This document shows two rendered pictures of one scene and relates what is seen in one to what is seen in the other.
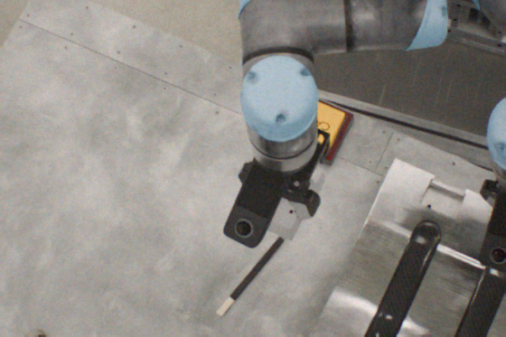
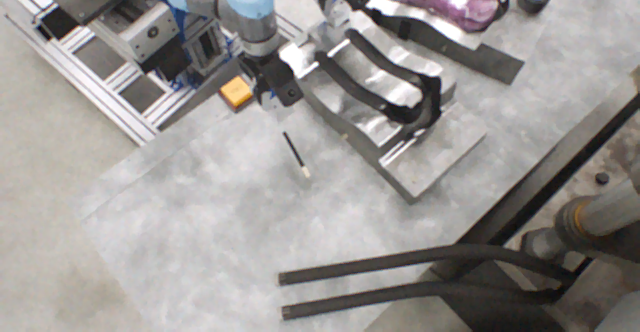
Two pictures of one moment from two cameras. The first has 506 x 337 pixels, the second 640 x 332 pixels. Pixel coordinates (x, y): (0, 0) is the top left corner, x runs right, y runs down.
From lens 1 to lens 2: 0.69 m
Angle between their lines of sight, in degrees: 26
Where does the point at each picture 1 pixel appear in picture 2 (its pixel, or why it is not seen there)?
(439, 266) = (339, 58)
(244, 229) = (293, 92)
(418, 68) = not seen: hidden behind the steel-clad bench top
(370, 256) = (318, 84)
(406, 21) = not seen: outside the picture
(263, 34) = not seen: outside the picture
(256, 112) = not seen: outside the picture
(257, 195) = (279, 75)
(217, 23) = not seen: hidden behind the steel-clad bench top
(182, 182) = (230, 167)
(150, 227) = (245, 192)
